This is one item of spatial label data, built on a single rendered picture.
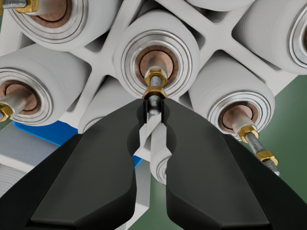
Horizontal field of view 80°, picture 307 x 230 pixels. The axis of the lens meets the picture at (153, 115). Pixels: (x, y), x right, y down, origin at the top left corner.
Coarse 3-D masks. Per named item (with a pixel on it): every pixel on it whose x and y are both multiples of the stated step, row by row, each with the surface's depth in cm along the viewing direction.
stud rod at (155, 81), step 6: (156, 78) 16; (150, 84) 15; (156, 84) 15; (150, 96) 13; (156, 96) 13; (150, 102) 12; (156, 102) 12; (150, 108) 12; (156, 108) 12; (150, 114) 12; (156, 114) 12
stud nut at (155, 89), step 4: (148, 88) 13; (152, 88) 13; (156, 88) 13; (160, 88) 13; (144, 92) 14; (148, 92) 13; (152, 92) 13; (156, 92) 13; (160, 92) 13; (164, 92) 14; (144, 96) 13; (148, 96) 13; (160, 96) 13; (164, 96) 13
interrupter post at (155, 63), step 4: (152, 60) 18; (156, 60) 18; (160, 60) 18; (148, 64) 18; (152, 64) 17; (156, 64) 17; (160, 64) 17; (164, 64) 18; (148, 68) 17; (152, 68) 17; (156, 68) 17; (160, 68) 17; (164, 68) 17; (164, 72) 17; (144, 76) 17
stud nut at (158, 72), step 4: (148, 72) 17; (152, 72) 16; (156, 72) 16; (160, 72) 16; (148, 76) 16; (152, 76) 16; (160, 76) 16; (164, 76) 17; (148, 80) 17; (164, 80) 16; (148, 84) 17
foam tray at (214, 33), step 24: (144, 0) 30; (168, 0) 22; (120, 24) 24; (192, 24) 24; (216, 24) 24; (0, 48) 26; (96, 48) 28; (216, 48) 25; (240, 48) 25; (96, 72) 28; (264, 72) 27; (72, 120) 32; (144, 144) 37
